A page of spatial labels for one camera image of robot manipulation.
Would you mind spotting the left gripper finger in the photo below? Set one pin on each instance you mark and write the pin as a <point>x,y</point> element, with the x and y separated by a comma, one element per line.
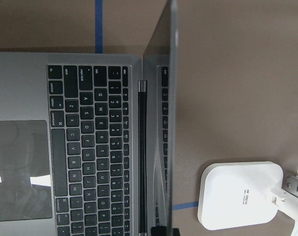
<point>162,231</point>

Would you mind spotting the grey laptop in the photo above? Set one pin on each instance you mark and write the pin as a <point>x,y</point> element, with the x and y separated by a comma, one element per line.
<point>87,140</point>

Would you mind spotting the white desk lamp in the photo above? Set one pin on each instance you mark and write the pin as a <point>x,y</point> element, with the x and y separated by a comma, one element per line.
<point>243,194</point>

